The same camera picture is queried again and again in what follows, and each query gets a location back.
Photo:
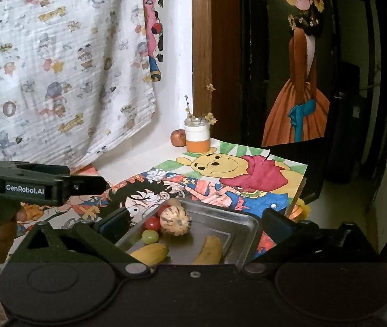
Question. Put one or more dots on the red apple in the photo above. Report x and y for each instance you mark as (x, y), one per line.
(179, 138)

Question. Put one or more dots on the metal baking tray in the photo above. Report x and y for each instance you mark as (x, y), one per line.
(214, 224)

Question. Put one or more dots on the bear cartoon poster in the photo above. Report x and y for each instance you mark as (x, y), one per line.
(220, 165)

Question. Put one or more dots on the printed blanket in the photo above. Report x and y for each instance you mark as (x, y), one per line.
(60, 75)

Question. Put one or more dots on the person's left hand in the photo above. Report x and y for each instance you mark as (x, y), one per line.
(1, 248)

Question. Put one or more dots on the striped small melon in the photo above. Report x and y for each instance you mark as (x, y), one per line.
(175, 220)

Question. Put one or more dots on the white and orange jar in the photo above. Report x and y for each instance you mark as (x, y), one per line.
(197, 136)

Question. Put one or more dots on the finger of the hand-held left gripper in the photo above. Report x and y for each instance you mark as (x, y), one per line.
(88, 184)

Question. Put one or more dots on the red cherry tomato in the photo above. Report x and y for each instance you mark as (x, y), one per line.
(152, 223)
(164, 208)

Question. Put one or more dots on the wall poster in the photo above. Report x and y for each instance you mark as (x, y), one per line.
(299, 102)

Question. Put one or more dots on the cartoon wall sticker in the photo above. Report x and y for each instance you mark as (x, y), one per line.
(152, 34)

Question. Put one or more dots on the dried flower sprig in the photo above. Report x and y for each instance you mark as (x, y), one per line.
(210, 117)

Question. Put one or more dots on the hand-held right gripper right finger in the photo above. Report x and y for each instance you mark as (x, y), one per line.
(277, 224)

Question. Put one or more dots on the wooden door frame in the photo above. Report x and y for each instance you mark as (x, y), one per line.
(214, 58)

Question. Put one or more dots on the black cabinet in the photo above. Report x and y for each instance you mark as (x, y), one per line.
(346, 126)

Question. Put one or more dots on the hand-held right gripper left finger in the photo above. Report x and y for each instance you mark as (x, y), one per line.
(114, 223)

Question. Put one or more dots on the yellow banana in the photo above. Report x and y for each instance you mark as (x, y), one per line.
(151, 252)
(210, 250)

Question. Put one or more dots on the green grape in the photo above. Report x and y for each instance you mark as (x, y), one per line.
(149, 236)
(174, 203)

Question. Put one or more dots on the orange yellow object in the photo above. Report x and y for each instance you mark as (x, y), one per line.
(300, 209)

